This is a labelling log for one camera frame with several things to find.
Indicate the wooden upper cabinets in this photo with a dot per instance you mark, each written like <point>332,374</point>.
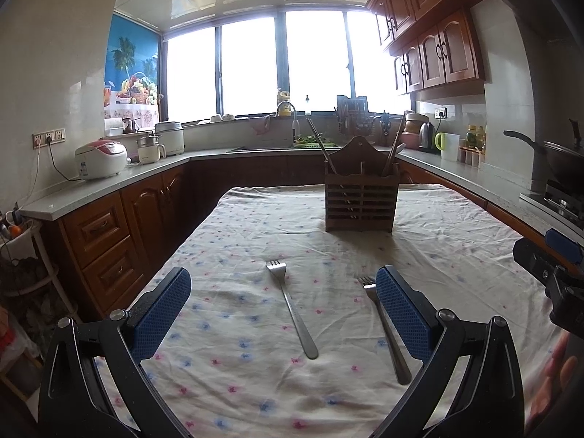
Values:
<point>438,50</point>

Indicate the pink hanging cloth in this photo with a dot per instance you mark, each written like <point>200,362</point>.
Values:
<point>263,125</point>

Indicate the range hood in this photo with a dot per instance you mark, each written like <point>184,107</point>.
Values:
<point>538,0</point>

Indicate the stainless steel fork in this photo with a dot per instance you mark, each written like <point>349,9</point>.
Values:
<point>292,310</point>
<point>387,328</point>

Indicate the wooden slatted utensil holder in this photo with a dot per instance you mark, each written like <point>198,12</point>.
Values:
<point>360,182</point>

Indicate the chrome kitchen faucet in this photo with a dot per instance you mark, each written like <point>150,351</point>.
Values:
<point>294,114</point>

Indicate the small wall outlet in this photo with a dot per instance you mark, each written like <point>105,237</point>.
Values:
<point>440,112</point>

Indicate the dark metal teapot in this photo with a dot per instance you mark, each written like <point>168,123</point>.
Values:
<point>131,126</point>

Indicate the dark wooden chopstick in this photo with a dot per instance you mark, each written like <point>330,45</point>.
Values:
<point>317,143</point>
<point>323,148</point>

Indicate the white electric cooking pot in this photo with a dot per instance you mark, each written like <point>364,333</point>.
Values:
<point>169,137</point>

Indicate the clear soap dispenser bottle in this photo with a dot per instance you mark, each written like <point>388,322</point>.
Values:
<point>308,107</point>

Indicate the white wall outlet strip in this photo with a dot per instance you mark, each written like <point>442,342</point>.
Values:
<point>48,138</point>

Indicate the white storage rack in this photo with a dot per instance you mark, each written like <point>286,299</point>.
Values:
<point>32,260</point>

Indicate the row of spice jars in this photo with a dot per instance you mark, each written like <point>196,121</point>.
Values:
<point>470,157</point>

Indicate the gas stove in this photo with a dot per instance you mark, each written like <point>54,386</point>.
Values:
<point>561,205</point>

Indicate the large kitchen window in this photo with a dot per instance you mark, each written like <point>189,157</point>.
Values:
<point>251,68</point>

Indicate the pink plastic basin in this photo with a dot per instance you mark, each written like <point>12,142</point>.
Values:
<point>412,140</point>

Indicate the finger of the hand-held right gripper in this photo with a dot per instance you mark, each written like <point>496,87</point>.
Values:
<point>561,242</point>
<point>531,255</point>

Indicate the tan lidded pot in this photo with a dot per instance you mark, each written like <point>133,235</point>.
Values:
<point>417,123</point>

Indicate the black wok with lid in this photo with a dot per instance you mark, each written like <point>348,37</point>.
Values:
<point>565,159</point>

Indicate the small cream electric cooker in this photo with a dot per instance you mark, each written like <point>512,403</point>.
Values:
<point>150,151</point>

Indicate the green basket of vegetables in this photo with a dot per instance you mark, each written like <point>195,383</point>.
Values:
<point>306,141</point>

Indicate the person's right hand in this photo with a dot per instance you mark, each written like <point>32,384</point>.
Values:
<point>554,374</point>

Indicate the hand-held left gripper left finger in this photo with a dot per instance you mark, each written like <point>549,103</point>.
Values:
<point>162,315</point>

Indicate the white pink rice cooker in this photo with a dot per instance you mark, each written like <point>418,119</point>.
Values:
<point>101,158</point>

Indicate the wooden base cabinets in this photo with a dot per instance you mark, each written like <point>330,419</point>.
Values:
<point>105,232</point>

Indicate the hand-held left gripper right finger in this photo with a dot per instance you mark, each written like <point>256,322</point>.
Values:
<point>404,315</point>

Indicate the stainless steel spoon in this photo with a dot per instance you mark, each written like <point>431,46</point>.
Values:
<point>400,148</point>

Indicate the yellow bottle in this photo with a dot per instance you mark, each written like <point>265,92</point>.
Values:
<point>283,100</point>

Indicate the grey kitchen countertop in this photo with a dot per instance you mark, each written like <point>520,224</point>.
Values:
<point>50,207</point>

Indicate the tropical fruit wall poster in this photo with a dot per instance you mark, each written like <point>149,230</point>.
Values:
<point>130,59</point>

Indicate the steel electric kettle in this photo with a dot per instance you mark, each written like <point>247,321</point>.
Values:
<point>426,137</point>

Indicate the white plastic container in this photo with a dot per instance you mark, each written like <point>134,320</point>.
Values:
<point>114,127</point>

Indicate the kitchen sink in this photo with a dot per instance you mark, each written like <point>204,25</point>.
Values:
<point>258,149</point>

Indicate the white floral tablecloth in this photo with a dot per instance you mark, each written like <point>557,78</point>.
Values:
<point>255,388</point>

